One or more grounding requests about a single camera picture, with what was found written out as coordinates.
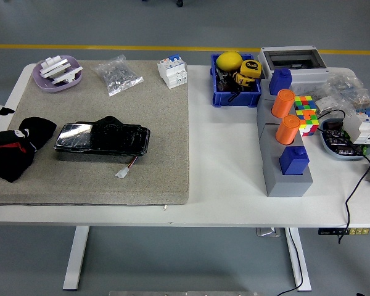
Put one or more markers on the purple dish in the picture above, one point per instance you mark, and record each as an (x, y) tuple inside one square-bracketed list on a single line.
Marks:
[(58, 88)]

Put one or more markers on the white terminal block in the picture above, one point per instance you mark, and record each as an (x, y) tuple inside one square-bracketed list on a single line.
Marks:
[(325, 104)]

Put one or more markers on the glossy black panel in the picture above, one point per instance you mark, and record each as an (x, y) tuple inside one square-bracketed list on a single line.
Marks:
[(111, 138)]

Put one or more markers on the black rag with red print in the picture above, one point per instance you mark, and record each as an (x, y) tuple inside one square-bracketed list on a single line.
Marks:
[(9, 166)]

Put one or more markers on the yellow round tape measure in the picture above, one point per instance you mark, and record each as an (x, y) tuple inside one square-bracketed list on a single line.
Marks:
[(250, 66)]

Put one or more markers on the grey peg holder block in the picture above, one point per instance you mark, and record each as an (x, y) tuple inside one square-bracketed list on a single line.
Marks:
[(283, 186)]

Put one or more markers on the grey-brown mat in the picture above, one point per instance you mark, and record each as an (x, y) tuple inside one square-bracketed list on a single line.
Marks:
[(160, 138)]

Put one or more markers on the clear bag of screws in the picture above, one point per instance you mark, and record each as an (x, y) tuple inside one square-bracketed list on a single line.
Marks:
[(117, 75)]

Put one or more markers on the black table control panel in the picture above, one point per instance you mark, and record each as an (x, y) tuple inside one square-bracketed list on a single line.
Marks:
[(327, 231)]

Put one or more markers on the white circuit breaker blue switch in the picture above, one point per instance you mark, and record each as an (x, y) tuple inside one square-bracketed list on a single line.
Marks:
[(172, 74), (362, 128)]

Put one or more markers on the grey electrical enclosure box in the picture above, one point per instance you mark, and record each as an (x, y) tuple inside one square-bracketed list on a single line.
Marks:
[(311, 75)]

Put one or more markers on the white table leg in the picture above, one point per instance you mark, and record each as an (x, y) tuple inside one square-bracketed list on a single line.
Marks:
[(77, 262), (294, 262)]

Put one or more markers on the clear bags of small parts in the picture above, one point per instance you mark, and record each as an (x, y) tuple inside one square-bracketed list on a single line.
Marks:
[(345, 86)]

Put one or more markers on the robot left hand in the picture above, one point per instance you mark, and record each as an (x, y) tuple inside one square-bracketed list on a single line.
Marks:
[(6, 111)]

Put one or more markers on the white plastic clip part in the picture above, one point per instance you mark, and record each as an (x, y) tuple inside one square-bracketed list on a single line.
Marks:
[(54, 67), (66, 75)]

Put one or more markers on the blue block with knob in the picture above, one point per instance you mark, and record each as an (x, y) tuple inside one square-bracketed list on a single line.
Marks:
[(279, 81), (293, 161)]

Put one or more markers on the light blue dish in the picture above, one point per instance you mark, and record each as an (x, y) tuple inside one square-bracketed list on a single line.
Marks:
[(327, 151)]

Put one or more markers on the dark circuit board pile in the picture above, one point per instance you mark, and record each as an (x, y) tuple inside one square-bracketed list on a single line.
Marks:
[(336, 140)]

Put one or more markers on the black chair wheel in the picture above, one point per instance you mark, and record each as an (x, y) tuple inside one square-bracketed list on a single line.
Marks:
[(179, 3)]

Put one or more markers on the yellow black tape measure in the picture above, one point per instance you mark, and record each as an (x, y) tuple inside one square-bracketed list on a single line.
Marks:
[(243, 79)]

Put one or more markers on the orange cylinder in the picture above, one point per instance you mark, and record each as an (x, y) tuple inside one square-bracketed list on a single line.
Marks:
[(286, 129), (282, 103)]

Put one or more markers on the dark hand tool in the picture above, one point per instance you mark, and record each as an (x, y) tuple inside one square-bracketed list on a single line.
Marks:
[(223, 84)]

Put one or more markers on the yellow ball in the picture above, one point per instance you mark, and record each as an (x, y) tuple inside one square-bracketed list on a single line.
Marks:
[(229, 61)]

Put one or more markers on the colourful puzzle cube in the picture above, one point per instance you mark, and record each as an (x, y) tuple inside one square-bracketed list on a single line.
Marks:
[(305, 103), (308, 123)]

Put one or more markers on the blue plastic bin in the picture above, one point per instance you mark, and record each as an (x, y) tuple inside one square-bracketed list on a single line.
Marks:
[(234, 99)]

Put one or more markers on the metal bracket under table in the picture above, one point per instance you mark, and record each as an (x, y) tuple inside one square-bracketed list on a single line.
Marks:
[(268, 232)]

